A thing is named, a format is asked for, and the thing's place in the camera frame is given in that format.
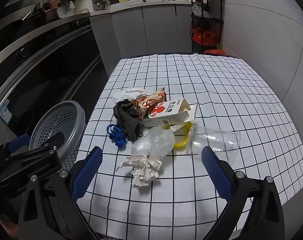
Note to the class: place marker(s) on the grey kitchen cabinets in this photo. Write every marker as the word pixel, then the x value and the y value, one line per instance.
pixel 156 30

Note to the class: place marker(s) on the white red-print carton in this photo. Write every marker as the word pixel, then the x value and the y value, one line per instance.
pixel 166 117

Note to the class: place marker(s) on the white paper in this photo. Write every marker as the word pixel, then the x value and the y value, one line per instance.
pixel 144 172

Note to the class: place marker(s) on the clear plastic bag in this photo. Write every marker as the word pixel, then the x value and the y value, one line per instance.
pixel 154 142
pixel 200 11

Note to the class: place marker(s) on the dark grey fuzzy cloth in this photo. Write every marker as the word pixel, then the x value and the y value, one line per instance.
pixel 129 122

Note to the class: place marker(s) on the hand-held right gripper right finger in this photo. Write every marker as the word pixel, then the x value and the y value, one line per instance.
pixel 216 171

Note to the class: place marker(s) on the white black-checked tablecloth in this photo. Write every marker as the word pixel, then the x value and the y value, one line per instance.
pixel 191 80

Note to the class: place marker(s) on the beige red snack packet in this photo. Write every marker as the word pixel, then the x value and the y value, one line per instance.
pixel 149 105

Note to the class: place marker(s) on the grey perforated plastic basket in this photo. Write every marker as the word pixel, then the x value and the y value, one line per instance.
pixel 79 120

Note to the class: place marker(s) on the white tissue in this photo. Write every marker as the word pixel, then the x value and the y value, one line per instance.
pixel 126 93

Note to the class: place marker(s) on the green leafy plant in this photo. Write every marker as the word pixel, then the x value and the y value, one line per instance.
pixel 219 47

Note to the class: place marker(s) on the red plastic bag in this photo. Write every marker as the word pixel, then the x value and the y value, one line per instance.
pixel 209 37
pixel 197 36
pixel 215 52

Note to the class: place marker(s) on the copper pot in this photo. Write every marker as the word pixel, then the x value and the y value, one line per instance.
pixel 50 11

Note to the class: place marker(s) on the clear plastic cup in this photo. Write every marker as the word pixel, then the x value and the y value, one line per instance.
pixel 216 140

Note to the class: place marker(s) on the black glass kitchen appliance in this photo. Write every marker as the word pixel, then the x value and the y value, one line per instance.
pixel 41 75

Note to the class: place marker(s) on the blue energy label sticker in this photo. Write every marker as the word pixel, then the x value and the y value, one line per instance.
pixel 3 111

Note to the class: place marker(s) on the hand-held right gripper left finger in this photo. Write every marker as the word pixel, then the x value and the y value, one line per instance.
pixel 87 173

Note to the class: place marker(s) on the black shelf rack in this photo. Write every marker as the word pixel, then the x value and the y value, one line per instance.
pixel 207 18

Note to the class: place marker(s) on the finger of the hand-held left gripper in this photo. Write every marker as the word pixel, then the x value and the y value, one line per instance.
pixel 19 142
pixel 50 141

